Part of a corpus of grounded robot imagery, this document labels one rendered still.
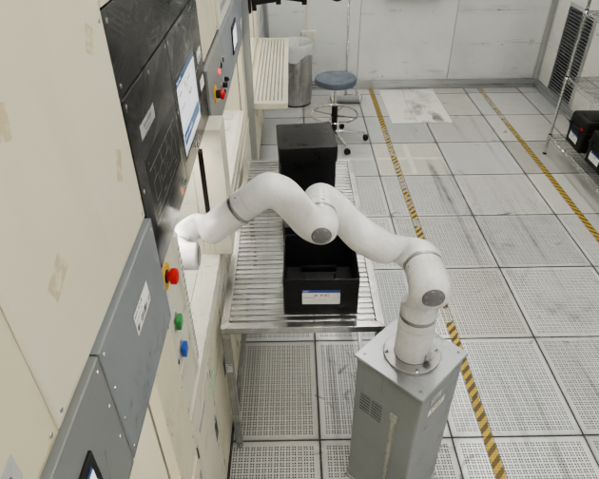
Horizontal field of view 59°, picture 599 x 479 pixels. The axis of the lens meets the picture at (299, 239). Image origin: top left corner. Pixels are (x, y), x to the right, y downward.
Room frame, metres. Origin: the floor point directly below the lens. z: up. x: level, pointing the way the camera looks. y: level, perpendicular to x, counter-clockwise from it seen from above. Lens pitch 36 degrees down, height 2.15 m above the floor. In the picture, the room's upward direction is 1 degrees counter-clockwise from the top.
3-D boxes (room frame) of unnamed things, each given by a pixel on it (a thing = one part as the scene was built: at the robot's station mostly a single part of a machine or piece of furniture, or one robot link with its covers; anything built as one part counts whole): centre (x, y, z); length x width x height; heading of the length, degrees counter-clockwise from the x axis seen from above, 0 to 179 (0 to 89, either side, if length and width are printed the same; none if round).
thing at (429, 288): (1.19, -0.38, 1.07); 0.19 x 0.12 x 0.24; 0
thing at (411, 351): (1.22, -0.38, 0.85); 0.19 x 0.19 x 0.18
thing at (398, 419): (1.22, -0.38, 0.38); 0.28 x 0.28 x 0.76; 45
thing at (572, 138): (3.92, -2.36, 0.31); 0.30 x 0.28 x 0.26; 178
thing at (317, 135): (2.43, -0.04, 0.89); 0.29 x 0.29 x 0.25; 4
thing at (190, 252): (1.23, 0.36, 1.19); 0.13 x 0.09 x 0.08; 91
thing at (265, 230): (2.00, 0.00, 0.38); 1.30 x 0.60 x 0.76; 0
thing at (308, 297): (1.55, -0.08, 0.85); 0.28 x 0.28 x 0.17; 0
